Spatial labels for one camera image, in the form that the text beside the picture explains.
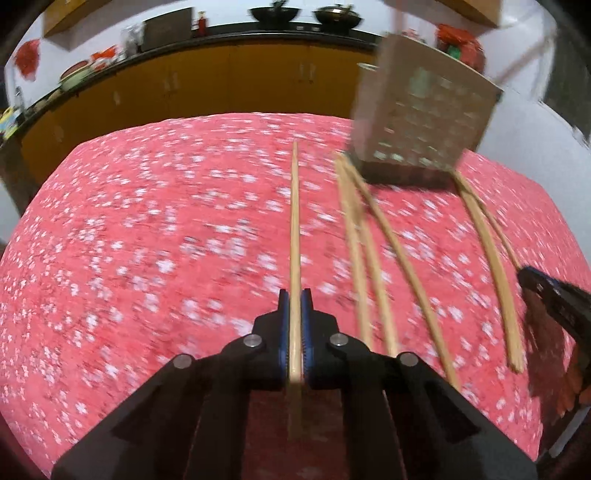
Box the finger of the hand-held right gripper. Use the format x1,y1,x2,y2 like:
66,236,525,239
516,265,591,340

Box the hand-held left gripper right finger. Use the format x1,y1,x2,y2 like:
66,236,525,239
301,288,539,480

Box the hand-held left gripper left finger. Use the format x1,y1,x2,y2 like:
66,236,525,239
51,287,291,480

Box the pink perforated utensil holder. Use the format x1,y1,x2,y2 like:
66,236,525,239
351,33,504,188

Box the red floral tablecloth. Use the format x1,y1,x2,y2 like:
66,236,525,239
0,112,585,480

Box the yellow lower kitchen cabinets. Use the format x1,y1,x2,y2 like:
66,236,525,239
18,44,384,185

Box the red packets pile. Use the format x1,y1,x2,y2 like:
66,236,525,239
436,23,485,70

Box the black kitchen countertop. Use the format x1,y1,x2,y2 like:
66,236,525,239
0,25,389,139

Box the black wok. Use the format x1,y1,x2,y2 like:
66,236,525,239
249,2,298,24
314,4,363,26

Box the brown cutting board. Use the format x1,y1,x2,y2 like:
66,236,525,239
141,8,192,51

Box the clear plastic bag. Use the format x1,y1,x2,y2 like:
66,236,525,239
122,23,144,58

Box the green bowl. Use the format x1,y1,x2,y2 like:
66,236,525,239
59,60,93,90

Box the yellow bottle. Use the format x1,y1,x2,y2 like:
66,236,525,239
0,106,19,139

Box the hanging red plastic bag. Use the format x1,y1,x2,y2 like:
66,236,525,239
14,39,41,79

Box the yellow upper wall cabinet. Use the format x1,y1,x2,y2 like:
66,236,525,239
436,0,504,26
44,0,118,38

